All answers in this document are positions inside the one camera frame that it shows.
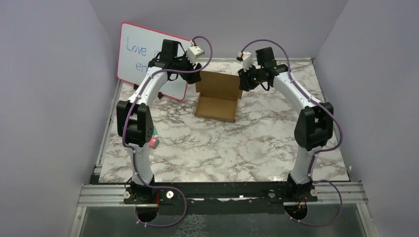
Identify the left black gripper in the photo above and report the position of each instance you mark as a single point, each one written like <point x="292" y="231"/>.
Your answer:
<point x="190" y="77"/>

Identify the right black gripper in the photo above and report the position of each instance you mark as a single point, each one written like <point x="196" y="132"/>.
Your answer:
<point x="244" y="84"/>

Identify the brown cardboard box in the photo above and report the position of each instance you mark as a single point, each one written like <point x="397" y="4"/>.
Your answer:
<point x="219" y="95"/>

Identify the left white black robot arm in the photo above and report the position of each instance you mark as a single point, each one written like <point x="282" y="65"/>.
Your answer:
<point x="134" y="121"/>

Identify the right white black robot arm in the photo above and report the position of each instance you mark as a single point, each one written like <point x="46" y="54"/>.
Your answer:
<point x="314" y="126"/>

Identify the pink framed whiteboard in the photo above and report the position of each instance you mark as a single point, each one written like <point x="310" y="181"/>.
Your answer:
<point x="138" y="46"/>

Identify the pink grey whiteboard eraser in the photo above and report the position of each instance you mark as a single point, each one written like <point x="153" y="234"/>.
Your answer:
<point x="153" y="143"/>

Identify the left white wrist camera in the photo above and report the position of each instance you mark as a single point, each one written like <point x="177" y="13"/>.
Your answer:
<point x="193" y="53"/>

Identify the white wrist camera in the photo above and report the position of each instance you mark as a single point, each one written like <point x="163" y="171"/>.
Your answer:
<point x="247" y="60"/>
<point x="193" y="53"/>

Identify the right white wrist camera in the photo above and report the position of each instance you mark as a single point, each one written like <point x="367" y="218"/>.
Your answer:
<point x="247" y="60"/>

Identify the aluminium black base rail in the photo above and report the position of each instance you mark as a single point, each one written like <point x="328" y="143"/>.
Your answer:
<point x="211" y="198"/>

